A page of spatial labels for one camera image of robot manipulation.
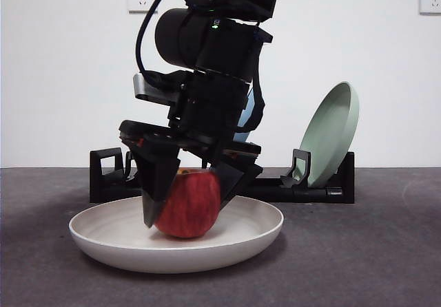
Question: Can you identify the red yellow apple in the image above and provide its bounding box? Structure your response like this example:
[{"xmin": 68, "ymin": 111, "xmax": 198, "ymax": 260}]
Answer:
[{"xmin": 153, "ymin": 168, "xmax": 222, "ymax": 240}]

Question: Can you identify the pale yellow cream plate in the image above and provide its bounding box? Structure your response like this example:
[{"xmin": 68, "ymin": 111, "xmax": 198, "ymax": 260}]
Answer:
[{"xmin": 68, "ymin": 195, "xmax": 284, "ymax": 274}]

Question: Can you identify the black cable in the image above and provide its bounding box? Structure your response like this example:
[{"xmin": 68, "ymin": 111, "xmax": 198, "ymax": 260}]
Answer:
[{"xmin": 134, "ymin": 0, "xmax": 189, "ymax": 81}]

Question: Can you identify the blue plate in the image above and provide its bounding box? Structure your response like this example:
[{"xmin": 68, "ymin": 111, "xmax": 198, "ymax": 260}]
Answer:
[{"xmin": 233, "ymin": 85, "xmax": 256, "ymax": 143}]

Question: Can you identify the black plate rack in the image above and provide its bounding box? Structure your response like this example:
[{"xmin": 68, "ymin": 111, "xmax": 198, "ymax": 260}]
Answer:
[{"xmin": 88, "ymin": 147, "xmax": 356, "ymax": 204}]

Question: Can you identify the green plate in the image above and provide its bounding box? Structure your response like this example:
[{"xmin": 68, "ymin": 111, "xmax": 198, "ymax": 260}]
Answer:
[{"xmin": 298, "ymin": 81, "xmax": 360, "ymax": 188}]

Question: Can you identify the pale grey camera box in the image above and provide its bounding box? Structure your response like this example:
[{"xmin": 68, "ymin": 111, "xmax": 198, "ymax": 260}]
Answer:
[{"xmin": 132, "ymin": 72, "xmax": 181, "ymax": 107}]

